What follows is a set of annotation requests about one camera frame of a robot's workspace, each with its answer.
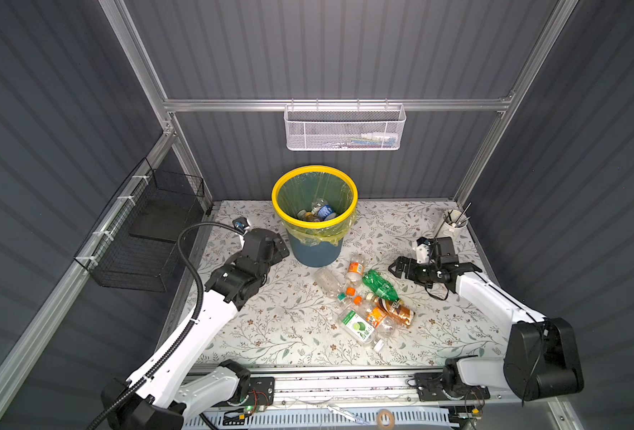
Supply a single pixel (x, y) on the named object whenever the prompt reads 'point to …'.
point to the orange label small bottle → (355, 271)
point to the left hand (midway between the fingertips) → (267, 244)
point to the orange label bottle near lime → (374, 317)
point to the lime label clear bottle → (360, 325)
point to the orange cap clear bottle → (350, 293)
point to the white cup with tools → (455, 220)
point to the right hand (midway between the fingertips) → (403, 272)
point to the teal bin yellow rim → (316, 205)
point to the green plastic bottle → (380, 285)
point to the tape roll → (386, 411)
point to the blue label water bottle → (324, 212)
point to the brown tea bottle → (397, 309)
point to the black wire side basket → (135, 245)
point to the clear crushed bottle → (330, 283)
